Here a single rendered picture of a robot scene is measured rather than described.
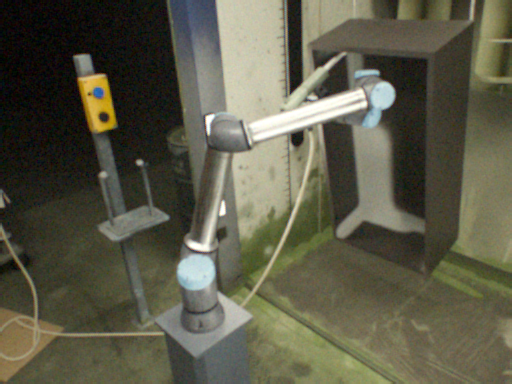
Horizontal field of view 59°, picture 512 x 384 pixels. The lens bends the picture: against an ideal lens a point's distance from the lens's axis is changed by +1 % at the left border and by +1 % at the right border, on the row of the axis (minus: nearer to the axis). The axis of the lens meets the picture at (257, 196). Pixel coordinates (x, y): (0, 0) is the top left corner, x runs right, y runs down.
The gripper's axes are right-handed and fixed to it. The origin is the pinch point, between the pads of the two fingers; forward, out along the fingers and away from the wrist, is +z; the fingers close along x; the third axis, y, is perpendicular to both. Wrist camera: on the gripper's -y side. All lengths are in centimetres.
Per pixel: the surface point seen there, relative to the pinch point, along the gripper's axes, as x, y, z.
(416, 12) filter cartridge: 141, 37, 17
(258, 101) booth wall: 27, 31, 60
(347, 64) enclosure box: 50, 15, 9
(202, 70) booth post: 2, -7, 63
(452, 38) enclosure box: 38, -10, -50
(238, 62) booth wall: 25, 3, 61
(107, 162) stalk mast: -60, 11, 87
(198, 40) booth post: 8, -20, 63
